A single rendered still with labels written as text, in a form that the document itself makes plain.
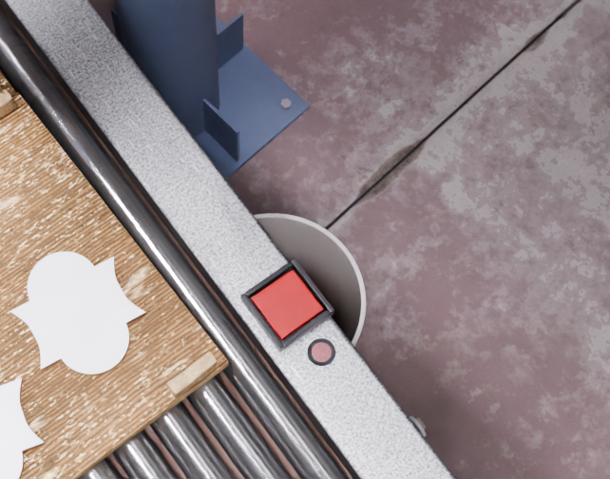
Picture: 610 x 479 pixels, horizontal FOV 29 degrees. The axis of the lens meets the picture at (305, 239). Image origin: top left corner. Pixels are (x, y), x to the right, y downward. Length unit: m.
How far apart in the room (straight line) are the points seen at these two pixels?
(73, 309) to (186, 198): 0.19
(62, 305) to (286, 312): 0.25
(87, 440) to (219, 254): 0.26
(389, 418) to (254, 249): 0.25
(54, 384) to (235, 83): 1.25
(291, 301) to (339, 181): 1.07
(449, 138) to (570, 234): 0.31
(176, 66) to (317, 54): 0.47
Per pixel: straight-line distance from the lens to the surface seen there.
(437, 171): 2.43
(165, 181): 1.40
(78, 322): 1.33
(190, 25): 2.02
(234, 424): 1.31
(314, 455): 1.31
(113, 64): 1.47
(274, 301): 1.34
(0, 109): 1.42
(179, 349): 1.32
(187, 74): 2.17
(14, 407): 1.32
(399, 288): 2.33
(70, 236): 1.37
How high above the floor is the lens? 2.21
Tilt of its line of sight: 71 degrees down
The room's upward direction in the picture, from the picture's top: 8 degrees clockwise
